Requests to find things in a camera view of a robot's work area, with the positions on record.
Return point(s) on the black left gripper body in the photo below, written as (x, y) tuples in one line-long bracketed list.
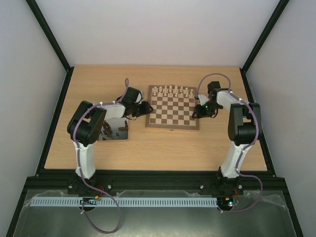
[(138, 111)]

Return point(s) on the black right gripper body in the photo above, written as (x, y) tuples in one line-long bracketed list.
[(200, 112)]

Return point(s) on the metal tin tray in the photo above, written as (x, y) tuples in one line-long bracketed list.
[(117, 135)]

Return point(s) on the wooden chess board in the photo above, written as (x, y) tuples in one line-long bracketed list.
[(173, 107)]

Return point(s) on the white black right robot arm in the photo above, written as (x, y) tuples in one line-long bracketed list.
[(244, 125)]

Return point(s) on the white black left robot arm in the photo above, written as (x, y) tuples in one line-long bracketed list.
[(86, 123)]

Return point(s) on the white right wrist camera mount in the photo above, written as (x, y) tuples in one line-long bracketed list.
[(202, 99)]

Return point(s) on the light blue slotted cable duct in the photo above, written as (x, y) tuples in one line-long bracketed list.
[(125, 202)]

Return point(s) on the black aluminium frame rail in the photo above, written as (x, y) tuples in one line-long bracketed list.
[(115, 181)]

